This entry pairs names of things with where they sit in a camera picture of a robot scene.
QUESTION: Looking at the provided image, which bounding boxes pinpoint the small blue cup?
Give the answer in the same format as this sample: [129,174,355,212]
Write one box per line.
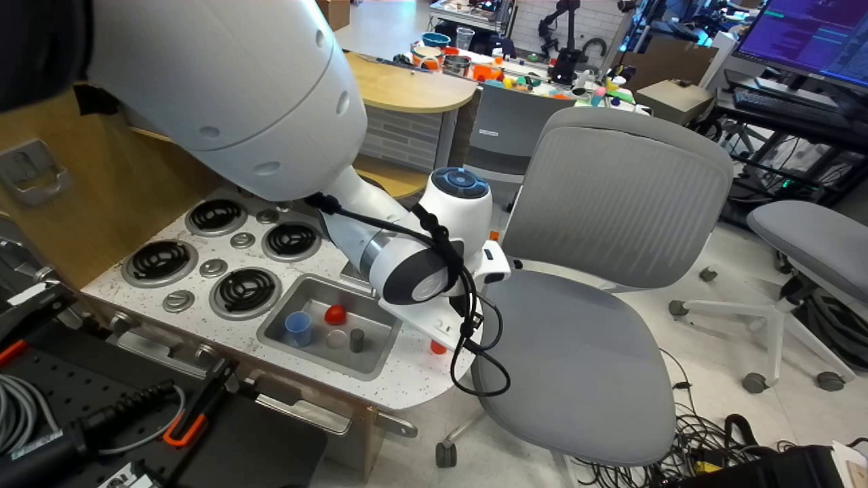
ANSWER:
[281,308,317,349]

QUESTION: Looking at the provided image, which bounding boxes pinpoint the gray plastic chair back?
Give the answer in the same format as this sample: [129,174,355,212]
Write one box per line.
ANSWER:
[469,81,555,212]

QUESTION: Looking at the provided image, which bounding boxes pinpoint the black coil toy burner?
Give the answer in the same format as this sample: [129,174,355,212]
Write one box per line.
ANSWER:
[208,265,281,323]
[118,239,199,289]
[183,197,251,239]
[259,218,323,265]

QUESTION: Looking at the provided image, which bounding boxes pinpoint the curved wooden top desk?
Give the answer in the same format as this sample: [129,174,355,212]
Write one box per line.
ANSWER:
[346,52,480,203]

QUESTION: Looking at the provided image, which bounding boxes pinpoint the gray toy kitchen sink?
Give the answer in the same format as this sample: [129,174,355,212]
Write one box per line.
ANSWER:
[254,273,400,382]

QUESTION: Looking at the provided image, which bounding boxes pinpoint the cluttered white table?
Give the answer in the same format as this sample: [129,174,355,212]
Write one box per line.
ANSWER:
[403,24,659,119]

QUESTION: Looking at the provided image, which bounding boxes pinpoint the large gray office chair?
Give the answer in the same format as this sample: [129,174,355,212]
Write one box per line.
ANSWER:
[431,106,737,471]

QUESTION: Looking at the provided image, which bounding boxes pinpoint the brown cardboard box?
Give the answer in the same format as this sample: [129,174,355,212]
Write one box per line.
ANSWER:
[317,0,353,32]

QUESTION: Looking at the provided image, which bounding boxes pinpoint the black perforated mounting board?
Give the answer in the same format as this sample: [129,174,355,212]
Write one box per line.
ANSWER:
[0,337,332,488]

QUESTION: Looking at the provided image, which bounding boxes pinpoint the beige cardboard box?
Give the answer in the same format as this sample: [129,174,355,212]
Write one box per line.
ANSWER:
[635,77,719,127]

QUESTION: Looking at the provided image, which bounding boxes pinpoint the wooden cabinet panel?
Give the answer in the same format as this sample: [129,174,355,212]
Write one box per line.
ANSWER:
[0,89,228,294]

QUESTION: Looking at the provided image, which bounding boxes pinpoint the black equipment desk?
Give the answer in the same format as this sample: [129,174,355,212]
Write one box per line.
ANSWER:
[713,77,868,228]

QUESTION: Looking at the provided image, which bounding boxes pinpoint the gray chair with white base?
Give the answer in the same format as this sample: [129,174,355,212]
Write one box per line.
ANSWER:
[667,197,868,397]

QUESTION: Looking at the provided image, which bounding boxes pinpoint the black bag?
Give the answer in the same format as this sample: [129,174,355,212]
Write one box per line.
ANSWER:
[662,443,852,488]

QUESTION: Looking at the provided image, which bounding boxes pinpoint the computer monitor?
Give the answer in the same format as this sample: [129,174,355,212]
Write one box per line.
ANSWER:
[732,0,868,93]

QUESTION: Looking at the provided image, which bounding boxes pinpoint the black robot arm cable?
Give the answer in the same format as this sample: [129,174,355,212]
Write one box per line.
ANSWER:
[303,189,515,402]

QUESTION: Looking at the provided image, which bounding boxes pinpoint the gray kitchen front handle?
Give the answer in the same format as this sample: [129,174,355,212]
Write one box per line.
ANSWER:
[267,382,421,443]
[110,326,228,375]

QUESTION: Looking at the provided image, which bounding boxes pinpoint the orange handled black clamp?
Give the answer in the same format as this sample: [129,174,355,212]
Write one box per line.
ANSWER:
[160,359,237,453]
[0,337,33,371]

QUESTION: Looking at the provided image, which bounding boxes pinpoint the tangled black floor cables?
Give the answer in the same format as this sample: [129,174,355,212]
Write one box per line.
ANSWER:
[576,346,789,488]

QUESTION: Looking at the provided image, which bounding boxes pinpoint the thick black cable plug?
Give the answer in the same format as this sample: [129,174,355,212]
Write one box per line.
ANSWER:
[76,376,186,456]

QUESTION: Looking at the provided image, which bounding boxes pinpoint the gray metal cabinet handle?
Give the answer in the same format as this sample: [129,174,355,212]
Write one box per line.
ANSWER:
[0,139,76,207]

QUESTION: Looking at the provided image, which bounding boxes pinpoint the coiled gray cable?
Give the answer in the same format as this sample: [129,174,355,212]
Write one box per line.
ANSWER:
[0,375,64,458]

